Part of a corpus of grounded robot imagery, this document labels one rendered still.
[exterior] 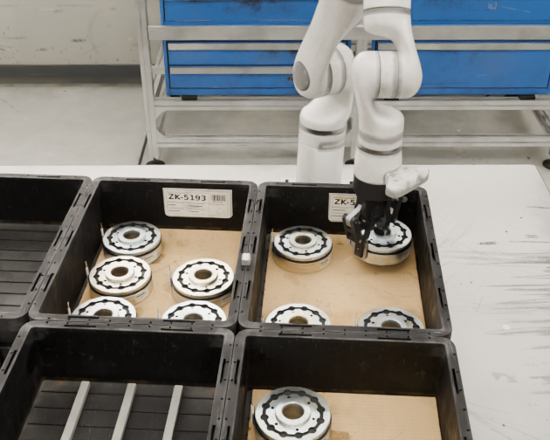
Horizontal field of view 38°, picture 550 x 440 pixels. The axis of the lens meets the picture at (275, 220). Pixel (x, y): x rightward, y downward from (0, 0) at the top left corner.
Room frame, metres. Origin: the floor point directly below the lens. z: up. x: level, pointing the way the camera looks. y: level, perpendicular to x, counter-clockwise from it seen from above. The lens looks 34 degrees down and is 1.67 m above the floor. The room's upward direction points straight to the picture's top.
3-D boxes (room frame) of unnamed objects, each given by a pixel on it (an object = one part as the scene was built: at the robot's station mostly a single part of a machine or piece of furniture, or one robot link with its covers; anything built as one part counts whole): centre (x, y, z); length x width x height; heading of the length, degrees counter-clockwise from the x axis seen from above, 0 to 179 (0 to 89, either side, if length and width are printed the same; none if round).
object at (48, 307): (1.06, 0.19, 0.87); 0.40 x 0.30 x 0.11; 177
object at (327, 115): (1.41, -0.10, 1.03); 0.09 x 0.09 x 0.17; 31
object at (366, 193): (1.13, -0.16, 0.98); 0.08 x 0.08 x 0.09
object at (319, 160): (1.41, -0.09, 0.87); 0.09 x 0.09 x 0.17; 84
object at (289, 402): (0.76, -0.02, 0.86); 0.05 x 0.05 x 0.01
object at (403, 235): (1.15, -0.19, 0.88); 0.10 x 0.10 x 0.01
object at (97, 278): (1.06, 0.26, 0.86); 0.10 x 0.10 x 0.01
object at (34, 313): (1.06, 0.19, 0.92); 0.40 x 0.30 x 0.02; 177
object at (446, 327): (1.04, -0.11, 0.92); 0.40 x 0.30 x 0.02; 177
